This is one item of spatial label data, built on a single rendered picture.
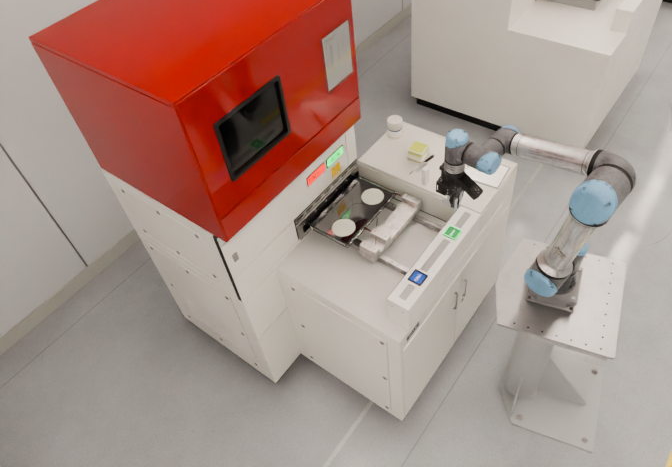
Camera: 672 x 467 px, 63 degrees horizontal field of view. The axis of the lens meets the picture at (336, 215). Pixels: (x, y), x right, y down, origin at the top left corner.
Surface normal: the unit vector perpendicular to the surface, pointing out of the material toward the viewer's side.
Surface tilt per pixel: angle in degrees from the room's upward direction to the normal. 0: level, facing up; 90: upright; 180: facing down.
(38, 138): 90
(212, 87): 90
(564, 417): 0
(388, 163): 0
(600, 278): 0
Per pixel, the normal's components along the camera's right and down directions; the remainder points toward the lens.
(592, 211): -0.68, 0.47
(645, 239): -0.10, -0.67
